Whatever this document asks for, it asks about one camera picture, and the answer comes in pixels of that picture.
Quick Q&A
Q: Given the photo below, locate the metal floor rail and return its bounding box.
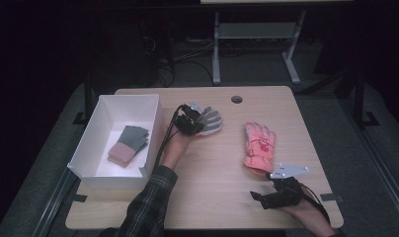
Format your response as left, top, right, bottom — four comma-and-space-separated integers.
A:
338, 98, 399, 219
31, 169, 78, 237

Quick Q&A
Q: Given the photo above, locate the black metal stand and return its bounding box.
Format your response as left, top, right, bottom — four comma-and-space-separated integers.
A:
71, 70, 94, 125
352, 70, 380, 128

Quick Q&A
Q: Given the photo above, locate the person's right hand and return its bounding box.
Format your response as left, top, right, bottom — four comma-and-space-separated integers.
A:
284, 194, 335, 232

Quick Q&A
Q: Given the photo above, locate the white rectangular box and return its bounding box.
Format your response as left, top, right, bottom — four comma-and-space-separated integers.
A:
66, 94, 166, 191

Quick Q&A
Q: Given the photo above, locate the green and pink knit glove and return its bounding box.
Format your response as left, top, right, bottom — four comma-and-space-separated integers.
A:
107, 124, 150, 169

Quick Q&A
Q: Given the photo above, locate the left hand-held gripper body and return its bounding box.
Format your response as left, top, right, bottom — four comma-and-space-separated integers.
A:
173, 101, 206, 136

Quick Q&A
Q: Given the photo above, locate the person's left hand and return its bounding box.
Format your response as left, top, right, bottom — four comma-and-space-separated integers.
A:
167, 128, 195, 157

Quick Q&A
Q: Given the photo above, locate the grey metal table frame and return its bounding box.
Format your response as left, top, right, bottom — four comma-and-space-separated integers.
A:
211, 11, 307, 86

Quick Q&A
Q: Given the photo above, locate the pink padded ski glove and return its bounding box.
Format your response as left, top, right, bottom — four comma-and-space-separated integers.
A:
242, 121, 277, 176

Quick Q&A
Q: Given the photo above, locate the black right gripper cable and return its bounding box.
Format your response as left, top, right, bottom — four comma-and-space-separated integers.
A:
299, 185, 332, 225

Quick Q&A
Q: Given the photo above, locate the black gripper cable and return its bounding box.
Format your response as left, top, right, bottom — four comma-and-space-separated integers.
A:
299, 185, 332, 225
153, 104, 186, 170

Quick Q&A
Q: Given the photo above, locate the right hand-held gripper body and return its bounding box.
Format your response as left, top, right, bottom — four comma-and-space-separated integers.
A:
259, 163, 311, 210

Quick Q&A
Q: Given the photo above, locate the tangle of floor cables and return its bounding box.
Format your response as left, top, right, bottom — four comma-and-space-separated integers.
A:
139, 34, 215, 89

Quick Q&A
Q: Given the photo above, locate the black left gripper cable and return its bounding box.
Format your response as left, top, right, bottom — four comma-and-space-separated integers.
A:
153, 104, 186, 170

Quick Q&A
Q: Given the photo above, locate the grey and white work glove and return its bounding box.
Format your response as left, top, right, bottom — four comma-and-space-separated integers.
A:
196, 105, 223, 137

